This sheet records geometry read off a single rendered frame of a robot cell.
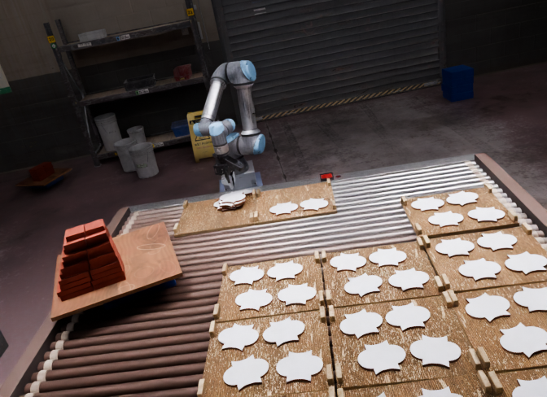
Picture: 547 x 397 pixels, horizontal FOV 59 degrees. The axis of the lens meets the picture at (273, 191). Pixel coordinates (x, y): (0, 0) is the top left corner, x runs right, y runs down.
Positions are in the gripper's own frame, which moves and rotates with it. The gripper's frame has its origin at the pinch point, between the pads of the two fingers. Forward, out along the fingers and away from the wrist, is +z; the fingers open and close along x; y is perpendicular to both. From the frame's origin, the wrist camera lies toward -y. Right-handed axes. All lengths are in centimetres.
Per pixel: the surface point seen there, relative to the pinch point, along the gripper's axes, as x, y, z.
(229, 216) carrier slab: 15.3, -2.6, 9.7
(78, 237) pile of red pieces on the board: 90, 16, -24
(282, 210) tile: 8.6, -30.3, 8.7
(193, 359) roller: 106, -34, 12
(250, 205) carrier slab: 2.7, -9.1, 9.7
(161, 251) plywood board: 64, 3, -1
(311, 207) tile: 4.4, -44.1, 8.6
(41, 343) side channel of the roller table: 115, 27, 8
